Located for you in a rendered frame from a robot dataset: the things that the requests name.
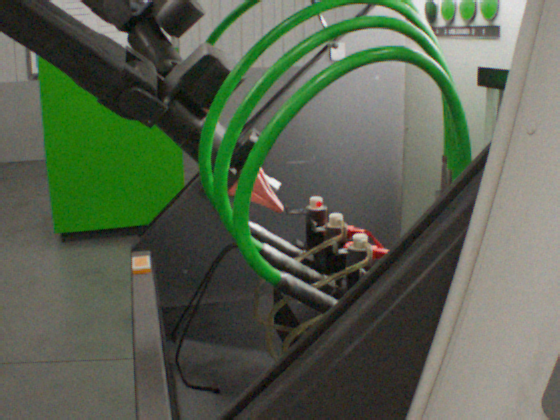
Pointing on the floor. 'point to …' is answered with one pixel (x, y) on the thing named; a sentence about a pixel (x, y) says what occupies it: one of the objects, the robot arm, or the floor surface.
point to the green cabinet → (102, 163)
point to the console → (507, 254)
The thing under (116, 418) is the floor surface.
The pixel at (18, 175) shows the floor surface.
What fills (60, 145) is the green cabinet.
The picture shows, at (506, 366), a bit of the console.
